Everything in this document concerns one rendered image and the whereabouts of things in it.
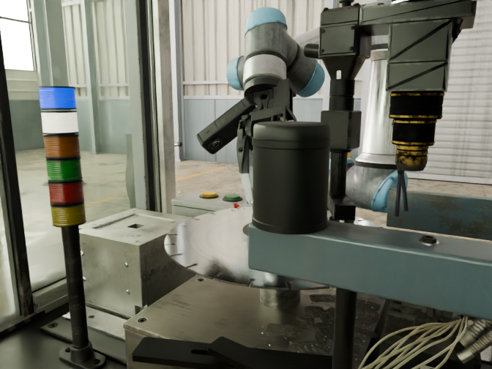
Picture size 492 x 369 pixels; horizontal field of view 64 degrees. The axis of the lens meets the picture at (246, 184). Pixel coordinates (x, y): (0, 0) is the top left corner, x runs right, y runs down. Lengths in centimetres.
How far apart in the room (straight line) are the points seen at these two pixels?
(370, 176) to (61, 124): 75
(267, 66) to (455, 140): 581
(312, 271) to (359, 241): 4
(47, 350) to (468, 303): 63
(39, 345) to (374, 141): 85
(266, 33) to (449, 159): 581
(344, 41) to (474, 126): 591
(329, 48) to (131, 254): 46
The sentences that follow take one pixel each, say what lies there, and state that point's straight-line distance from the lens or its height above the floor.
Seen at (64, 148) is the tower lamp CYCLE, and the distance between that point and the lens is 58.
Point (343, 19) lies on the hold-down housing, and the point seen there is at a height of 124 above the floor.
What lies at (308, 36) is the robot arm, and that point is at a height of 129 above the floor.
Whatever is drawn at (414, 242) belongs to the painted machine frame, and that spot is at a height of 105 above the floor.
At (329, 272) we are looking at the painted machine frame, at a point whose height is 102.
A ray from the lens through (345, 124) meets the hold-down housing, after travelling 53.
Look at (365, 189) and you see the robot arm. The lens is 107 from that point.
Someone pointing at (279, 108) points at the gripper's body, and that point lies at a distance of 63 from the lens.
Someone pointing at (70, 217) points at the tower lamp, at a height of 98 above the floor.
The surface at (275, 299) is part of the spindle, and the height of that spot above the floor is 86.
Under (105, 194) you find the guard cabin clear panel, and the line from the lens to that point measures 93.
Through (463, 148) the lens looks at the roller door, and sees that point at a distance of 643.
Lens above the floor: 114
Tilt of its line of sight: 12 degrees down
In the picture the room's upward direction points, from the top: straight up
